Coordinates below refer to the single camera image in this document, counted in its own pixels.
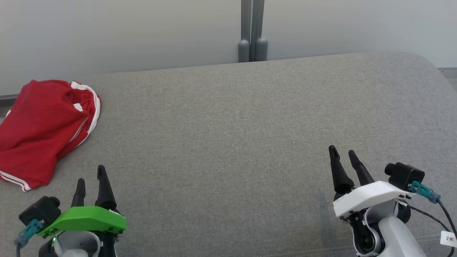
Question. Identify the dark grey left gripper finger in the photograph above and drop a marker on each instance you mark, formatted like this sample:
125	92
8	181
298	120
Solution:
80	194
104	192

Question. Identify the grey fabric sofa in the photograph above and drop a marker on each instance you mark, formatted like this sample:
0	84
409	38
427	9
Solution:
228	142

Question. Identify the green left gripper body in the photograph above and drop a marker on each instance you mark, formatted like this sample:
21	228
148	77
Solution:
85	219

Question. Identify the grey partition post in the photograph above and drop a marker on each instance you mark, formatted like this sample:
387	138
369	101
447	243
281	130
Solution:
252	32

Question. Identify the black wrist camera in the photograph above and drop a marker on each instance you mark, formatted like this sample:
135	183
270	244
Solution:
405	175
41	211

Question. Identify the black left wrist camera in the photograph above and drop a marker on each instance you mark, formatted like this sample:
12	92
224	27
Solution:
41	211

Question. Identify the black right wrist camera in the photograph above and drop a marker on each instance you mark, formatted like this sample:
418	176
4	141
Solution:
405	175

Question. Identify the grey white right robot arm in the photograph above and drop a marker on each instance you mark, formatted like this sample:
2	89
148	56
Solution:
396	235

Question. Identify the red shorts with white stripes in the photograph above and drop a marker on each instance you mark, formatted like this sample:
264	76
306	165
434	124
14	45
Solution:
57	103

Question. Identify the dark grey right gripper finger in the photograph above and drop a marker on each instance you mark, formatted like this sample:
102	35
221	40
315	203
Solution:
361	171
340	175

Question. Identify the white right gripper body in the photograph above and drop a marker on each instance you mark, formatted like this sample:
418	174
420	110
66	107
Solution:
371	196

